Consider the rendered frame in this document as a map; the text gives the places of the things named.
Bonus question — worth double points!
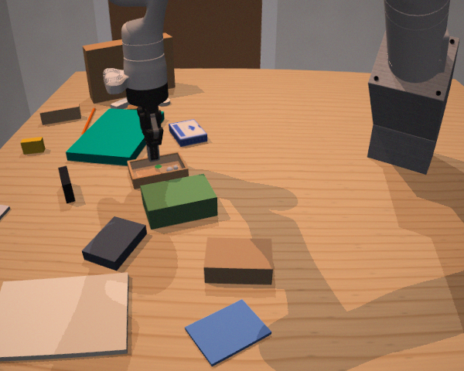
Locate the flat tan box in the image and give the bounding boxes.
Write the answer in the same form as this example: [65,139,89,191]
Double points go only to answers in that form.
[203,237,273,284]

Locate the blue flat rectangular pad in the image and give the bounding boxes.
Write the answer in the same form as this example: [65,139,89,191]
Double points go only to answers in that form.
[185,299,271,366]

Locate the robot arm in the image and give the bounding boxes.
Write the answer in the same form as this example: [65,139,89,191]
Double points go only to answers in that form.
[103,0,450,94]

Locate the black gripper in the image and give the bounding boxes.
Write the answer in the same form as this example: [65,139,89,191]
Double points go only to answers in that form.
[126,81,169,162]

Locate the small olive block with orange top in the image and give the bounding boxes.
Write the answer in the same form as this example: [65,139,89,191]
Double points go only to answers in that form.
[20,137,45,155]

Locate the green flat rectangular slab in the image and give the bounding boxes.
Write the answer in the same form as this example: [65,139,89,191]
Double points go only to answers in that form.
[66,109,146,166]

